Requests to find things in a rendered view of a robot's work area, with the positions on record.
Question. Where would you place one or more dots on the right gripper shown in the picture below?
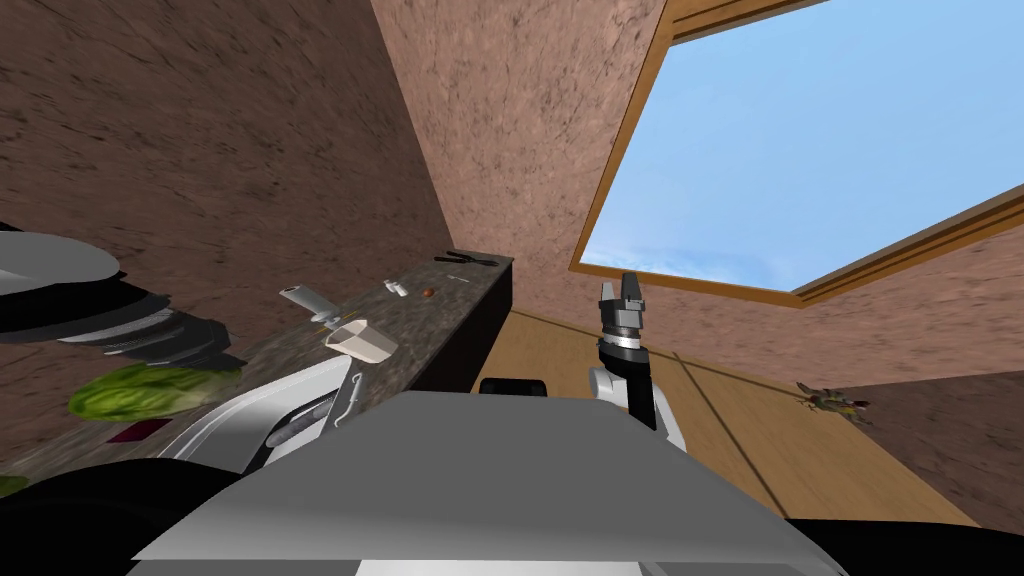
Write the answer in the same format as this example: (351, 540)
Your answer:
(622, 316)

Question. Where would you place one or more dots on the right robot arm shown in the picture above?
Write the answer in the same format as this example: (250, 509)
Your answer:
(642, 392)

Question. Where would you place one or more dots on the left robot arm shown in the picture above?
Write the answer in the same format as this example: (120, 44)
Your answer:
(240, 416)

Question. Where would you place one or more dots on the black counter cabinet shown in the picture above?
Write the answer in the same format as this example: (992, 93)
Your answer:
(472, 336)

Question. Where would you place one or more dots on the black tongs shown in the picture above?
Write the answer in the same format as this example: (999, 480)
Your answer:
(468, 258)

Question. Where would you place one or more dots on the small white shaker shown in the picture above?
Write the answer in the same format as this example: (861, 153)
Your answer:
(394, 288)

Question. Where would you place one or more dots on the wooden framed window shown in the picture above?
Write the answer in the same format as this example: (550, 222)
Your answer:
(800, 144)

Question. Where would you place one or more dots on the small brown green plant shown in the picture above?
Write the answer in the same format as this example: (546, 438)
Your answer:
(832, 402)

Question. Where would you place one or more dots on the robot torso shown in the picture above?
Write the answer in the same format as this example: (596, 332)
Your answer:
(480, 488)

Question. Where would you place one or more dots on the beige faceted cup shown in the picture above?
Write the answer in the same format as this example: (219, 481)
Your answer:
(364, 342)

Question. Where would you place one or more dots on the grey cylinder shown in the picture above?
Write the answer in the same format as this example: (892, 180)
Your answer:
(308, 302)

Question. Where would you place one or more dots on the green lettuce head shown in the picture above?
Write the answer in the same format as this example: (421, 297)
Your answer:
(148, 392)

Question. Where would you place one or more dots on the dark red flat book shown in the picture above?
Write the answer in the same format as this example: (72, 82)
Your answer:
(140, 430)

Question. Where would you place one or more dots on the green leafy vegetable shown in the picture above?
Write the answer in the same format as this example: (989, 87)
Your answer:
(11, 485)

